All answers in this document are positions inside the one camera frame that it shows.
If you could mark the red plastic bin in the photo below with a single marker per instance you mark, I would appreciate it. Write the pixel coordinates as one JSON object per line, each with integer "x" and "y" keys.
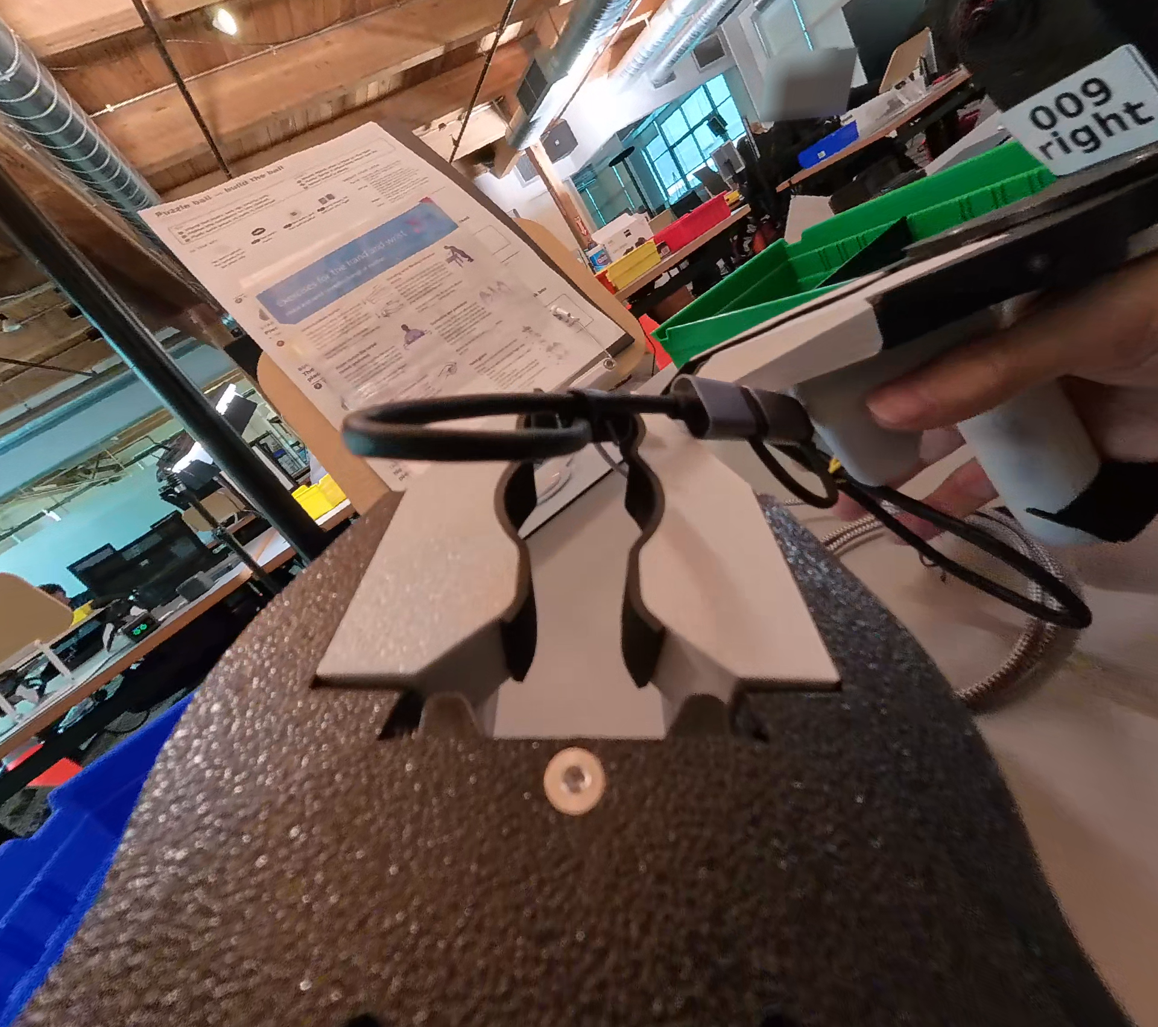
{"x": 692, "y": 222}

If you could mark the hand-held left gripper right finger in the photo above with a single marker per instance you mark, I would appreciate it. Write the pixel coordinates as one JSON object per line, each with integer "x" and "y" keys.
{"x": 733, "y": 593}

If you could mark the green plastic bin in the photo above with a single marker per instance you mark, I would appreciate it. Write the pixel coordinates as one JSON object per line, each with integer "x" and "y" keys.
{"x": 724, "y": 303}

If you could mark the yellow plastic bin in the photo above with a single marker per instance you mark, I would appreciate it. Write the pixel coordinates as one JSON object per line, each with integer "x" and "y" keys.
{"x": 633, "y": 265}
{"x": 318, "y": 498}

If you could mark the grey USB hub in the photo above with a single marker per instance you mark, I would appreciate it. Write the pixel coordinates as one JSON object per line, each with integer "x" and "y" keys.
{"x": 742, "y": 407}

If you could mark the black stand pole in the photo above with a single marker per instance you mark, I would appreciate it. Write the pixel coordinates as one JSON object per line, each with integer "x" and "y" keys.
{"x": 136, "y": 339}

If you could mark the blue plastic bin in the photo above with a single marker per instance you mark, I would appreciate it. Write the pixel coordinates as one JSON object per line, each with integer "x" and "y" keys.
{"x": 828, "y": 145}
{"x": 54, "y": 864}

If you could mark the white printed box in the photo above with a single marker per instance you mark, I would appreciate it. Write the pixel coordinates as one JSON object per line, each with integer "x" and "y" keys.
{"x": 620, "y": 240}

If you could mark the wooden document stand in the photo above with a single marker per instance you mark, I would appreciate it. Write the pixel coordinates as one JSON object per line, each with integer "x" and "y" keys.
{"x": 362, "y": 276}

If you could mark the black bin divider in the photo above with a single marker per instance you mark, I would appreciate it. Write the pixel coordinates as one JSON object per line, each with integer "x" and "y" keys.
{"x": 868, "y": 254}

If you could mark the person's right hand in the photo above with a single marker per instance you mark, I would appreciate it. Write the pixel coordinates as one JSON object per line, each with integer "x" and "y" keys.
{"x": 1086, "y": 339}

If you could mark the black wall speaker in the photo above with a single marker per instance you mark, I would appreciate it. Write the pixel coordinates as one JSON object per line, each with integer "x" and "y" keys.
{"x": 559, "y": 139}

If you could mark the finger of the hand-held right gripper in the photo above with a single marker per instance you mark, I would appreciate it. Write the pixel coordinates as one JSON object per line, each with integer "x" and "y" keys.
{"x": 805, "y": 339}

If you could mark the round ceiling lamp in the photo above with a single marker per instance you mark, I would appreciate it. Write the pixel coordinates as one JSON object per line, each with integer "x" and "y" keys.
{"x": 224, "y": 21}

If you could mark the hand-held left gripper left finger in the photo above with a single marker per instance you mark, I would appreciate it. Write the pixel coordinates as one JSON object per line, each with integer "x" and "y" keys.
{"x": 425, "y": 593}

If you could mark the grey desk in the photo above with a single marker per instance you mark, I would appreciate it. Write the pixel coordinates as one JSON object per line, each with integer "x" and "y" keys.
{"x": 1067, "y": 819}

